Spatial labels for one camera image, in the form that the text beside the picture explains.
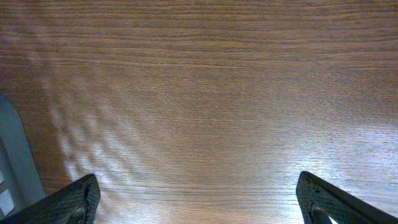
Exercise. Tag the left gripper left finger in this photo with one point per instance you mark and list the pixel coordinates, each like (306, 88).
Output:
(76, 203)

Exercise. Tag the grey plastic basket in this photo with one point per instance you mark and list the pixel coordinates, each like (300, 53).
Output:
(20, 183)

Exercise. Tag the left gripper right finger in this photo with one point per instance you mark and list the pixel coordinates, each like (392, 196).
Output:
(323, 202)

